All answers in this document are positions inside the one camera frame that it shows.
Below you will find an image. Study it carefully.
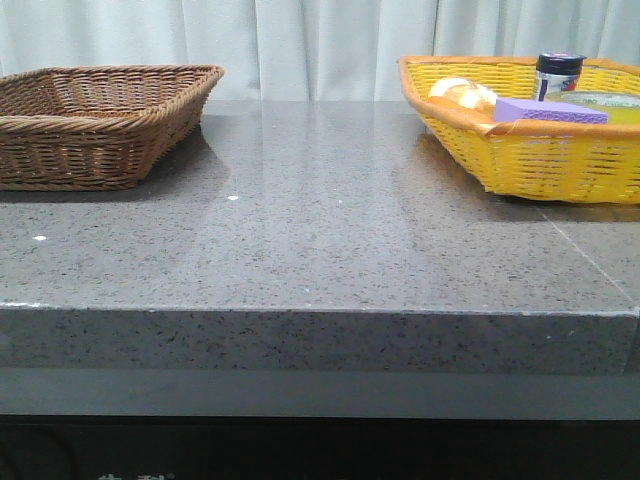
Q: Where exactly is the bottle with dark cap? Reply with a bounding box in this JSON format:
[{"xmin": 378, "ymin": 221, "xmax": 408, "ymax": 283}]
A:
[{"xmin": 532, "ymin": 52, "xmax": 586, "ymax": 101}]

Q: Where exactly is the yellow tape roll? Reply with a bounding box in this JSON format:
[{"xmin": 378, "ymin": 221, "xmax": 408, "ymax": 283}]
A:
[{"xmin": 545, "ymin": 90, "xmax": 639, "ymax": 125}]

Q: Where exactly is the purple foam block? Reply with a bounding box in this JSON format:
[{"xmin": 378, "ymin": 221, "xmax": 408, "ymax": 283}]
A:
[{"xmin": 493, "ymin": 97, "xmax": 609, "ymax": 125}]

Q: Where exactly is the white curtain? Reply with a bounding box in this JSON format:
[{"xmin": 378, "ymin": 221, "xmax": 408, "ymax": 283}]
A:
[{"xmin": 1, "ymin": 1, "xmax": 639, "ymax": 101}]

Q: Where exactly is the yellow wicker basket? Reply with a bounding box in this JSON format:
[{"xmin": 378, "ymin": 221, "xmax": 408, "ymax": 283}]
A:
[{"xmin": 398, "ymin": 56, "xmax": 639, "ymax": 204}]

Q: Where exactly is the bread roll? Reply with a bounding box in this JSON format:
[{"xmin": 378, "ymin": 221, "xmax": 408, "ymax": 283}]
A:
[{"xmin": 428, "ymin": 77, "xmax": 498, "ymax": 111}]

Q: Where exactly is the brown wicker basket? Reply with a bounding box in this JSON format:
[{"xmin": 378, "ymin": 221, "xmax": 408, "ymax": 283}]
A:
[{"xmin": 1, "ymin": 64, "xmax": 224, "ymax": 191}]

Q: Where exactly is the orange toy carrot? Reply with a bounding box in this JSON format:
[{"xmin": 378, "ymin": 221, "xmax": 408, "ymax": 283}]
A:
[{"xmin": 427, "ymin": 96, "xmax": 494, "ymax": 123}]

